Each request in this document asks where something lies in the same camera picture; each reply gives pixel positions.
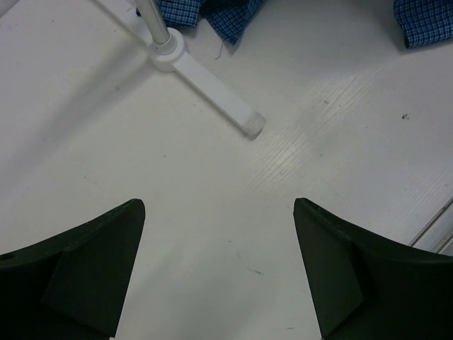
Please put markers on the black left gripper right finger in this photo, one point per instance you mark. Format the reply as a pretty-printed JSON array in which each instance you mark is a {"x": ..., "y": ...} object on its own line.
[{"x": 365, "y": 286}]

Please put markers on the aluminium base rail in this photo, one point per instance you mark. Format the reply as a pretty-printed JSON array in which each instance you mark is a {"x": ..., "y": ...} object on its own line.
[{"x": 436, "y": 236}]

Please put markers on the metal clothes rack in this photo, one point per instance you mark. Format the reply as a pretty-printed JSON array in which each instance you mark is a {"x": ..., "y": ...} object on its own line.
[{"x": 168, "y": 53}]

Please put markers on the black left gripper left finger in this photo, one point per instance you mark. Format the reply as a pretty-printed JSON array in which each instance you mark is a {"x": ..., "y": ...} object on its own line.
[{"x": 72, "y": 285}]

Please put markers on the blue plaid shirt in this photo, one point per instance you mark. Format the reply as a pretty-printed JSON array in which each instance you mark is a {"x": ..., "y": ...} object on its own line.
[{"x": 423, "y": 23}]

